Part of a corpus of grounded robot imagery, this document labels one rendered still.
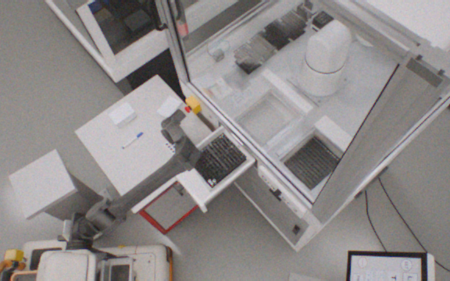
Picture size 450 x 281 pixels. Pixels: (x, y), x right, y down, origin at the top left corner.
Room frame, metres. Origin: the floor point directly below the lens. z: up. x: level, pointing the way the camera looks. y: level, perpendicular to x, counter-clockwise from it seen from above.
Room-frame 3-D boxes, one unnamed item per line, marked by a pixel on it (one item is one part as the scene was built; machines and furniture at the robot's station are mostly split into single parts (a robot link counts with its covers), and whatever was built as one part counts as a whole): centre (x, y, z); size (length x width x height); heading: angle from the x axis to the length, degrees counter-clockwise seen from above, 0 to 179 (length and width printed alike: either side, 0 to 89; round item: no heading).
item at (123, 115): (1.06, 0.54, 0.79); 0.13 x 0.09 x 0.05; 122
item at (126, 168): (0.91, 0.42, 0.38); 0.62 x 0.58 x 0.76; 32
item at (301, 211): (0.46, -0.23, 0.87); 0.29 x 0.02 x 0.11; 32
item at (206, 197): (0.66, 0.04, 0.86); 0.40 x 0.26 x 0.06; 122
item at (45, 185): (0.74, 0.99, 0.38); 0.30 x 0.30 x 0.76; 26
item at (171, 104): (1.07, 0.28, 0.77); 0.13 x 0.09 x 0.02; 138
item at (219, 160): (0.66, 0.04, 0.87); 0.22 x 0.18 x 0.06; 122
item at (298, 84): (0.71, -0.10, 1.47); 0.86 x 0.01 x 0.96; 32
